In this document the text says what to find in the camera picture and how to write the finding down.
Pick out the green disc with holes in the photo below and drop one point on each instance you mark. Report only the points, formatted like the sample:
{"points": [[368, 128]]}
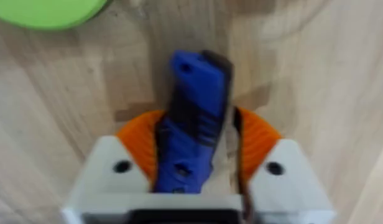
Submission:
{"points": [[48, 12]]}

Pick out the white orange right gripper right finger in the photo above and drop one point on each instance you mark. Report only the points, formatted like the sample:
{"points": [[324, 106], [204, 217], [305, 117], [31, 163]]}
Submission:
{"points": [[272, 168]]}

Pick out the white orange right gripper left finger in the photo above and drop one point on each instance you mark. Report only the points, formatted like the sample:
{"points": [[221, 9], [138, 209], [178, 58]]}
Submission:
{"points": [[129, 155]]}

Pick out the blue electric screwdriver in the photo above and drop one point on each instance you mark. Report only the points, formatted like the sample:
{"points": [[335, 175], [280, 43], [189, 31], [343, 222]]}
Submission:
{"points": [[194, 124]]}

